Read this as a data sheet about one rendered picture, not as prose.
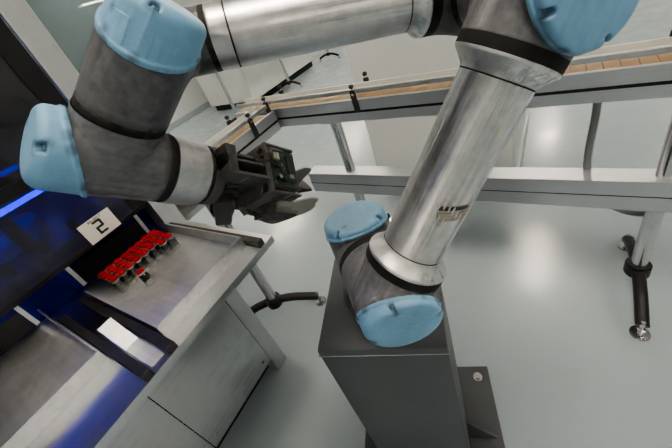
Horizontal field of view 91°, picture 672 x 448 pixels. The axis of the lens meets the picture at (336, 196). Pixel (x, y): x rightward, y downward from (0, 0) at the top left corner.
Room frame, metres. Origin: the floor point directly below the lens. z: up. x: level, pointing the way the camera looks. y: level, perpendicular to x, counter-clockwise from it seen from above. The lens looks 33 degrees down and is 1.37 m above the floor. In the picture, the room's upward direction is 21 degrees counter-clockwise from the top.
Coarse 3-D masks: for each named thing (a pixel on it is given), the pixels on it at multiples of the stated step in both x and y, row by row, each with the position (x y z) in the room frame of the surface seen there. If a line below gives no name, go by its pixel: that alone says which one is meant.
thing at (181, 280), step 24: (192, 240) 0.80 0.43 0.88; (216, 240) 0.75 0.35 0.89; (240, 240) 0.68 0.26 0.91; (168, 264) 0.73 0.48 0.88; (192, 264) 0.69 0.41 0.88; (216, 264) 0.61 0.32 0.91; (144, 288) 0.66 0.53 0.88; (168, 288) 0.63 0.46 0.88; (192, 288) 0.56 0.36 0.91; (120, 312) 0.59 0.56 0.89; (144, 312) 0.58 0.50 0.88; (168, 312) 0.55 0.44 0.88
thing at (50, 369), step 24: (24, 336) 0.65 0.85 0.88; (48, 336) 0.62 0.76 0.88; (72, 336) 0.59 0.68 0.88; (0, 360) 0.60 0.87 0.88; (24, 360) 0.57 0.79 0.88; (48, 360) 0.54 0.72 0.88; (72, 360) 0.51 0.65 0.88; (96, 360) 0.47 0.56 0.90; (0, 384) 0.52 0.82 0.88; (24, 384) 0.50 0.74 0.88; (48, 384) 0.47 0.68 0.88; (72, 384) 0.43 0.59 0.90; (0, 408) 0.46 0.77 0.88; (24, 408) 0.44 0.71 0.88; (48, 408) 0.40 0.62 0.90; (0, 432) 0.40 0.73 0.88; (24, 432) 0.37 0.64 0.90
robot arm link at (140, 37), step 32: (128, 0) 0.30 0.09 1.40; (160, 0) 0.31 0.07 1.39; (96, 32) 0.31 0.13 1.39; (128, 32) 0.30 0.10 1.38; (160, 32) 0.30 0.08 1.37; (192, 32) 0.31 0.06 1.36; (96, 64) 0.30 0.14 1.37; (128, 64) 0.29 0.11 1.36; (160, 64) 0.30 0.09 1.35; (192, 64) 0.32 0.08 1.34; (96, 96) 0.29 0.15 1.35; (128, 96) 0.29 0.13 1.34; (160, 96) 0.30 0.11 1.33; (128, 128) 0.29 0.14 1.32; (160, 128) 0.31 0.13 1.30
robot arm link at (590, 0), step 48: (480, 0) 0.35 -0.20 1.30; (528, 0) 0.29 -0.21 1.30; (576, 0) 0.28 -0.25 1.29; (624, 0) 0.28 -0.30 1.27; (480, 48) 0.32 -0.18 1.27; (528, 48) 0.29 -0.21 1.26; (576, 48) 0.27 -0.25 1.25; (480, 96) 0.31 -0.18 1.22; (528, 96) 0.30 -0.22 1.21; (432, 144) 0.34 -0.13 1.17; (480, 144) 0.30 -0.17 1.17; (432, 192) 0.31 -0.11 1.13; (384, 240) 0.34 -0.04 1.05; (432, 240) 0.29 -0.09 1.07; (384, 288) 0.29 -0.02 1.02; (432, 288) 0.28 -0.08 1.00; (384, 336) 0.27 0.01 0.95
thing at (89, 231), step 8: (96, 216) 0.81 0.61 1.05; (104, 216) 0.82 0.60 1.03; (112, 216) 0.84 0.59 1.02; (88, 224) 0.79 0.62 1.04; (96, 224) 0.80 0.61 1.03; (104, 224) 0.81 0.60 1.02; (112, 224) 0.83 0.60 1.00; (80, 232) 0.78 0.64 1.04; (88, 232) 0.78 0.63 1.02; (96, 232) 0.79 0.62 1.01; (104, 232) 0.80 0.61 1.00; (88, 240) 0.77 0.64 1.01; (96, 240) 0.78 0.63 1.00
